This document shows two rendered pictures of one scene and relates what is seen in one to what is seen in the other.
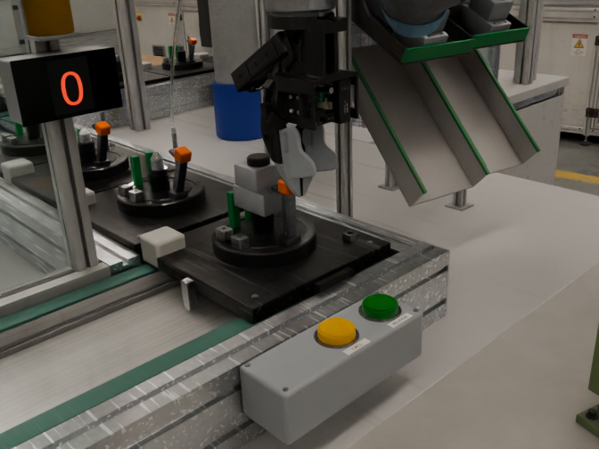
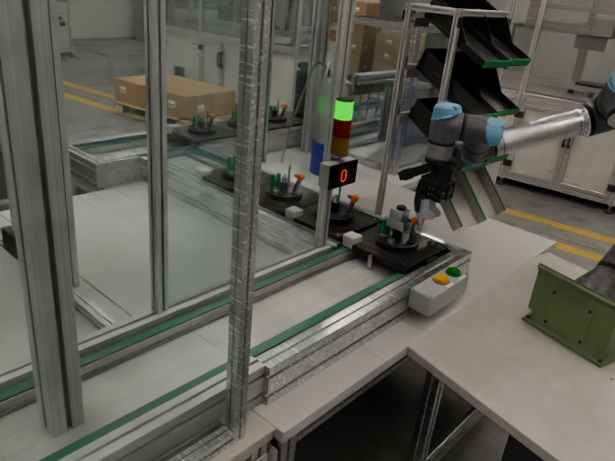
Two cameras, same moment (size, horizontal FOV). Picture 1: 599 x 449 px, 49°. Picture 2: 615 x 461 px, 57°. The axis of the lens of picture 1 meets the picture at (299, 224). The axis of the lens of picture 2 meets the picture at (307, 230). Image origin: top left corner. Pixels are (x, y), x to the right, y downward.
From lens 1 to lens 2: 101 cm
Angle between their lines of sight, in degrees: 7
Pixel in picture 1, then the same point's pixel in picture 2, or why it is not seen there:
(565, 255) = (512, 258)
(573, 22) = not seen: hidden behind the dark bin
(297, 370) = (432, 290)
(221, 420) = (402, 306)
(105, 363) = (347, 284)
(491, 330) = (485, 286)
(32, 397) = (328, 294)
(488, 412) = (490, 315)
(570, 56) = not seen: hidden behind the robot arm
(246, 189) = (394, 219)
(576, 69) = not seen: hidden behind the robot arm
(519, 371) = (499, 302)
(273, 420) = (423, 307)
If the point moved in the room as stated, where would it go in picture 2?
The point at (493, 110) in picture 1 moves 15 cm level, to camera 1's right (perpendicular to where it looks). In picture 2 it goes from (485, 187) to (524, 189)
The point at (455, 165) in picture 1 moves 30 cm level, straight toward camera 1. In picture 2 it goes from (470, 213) to (480, 251)
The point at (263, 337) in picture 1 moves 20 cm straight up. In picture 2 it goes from (412, 279) to (425, 214)
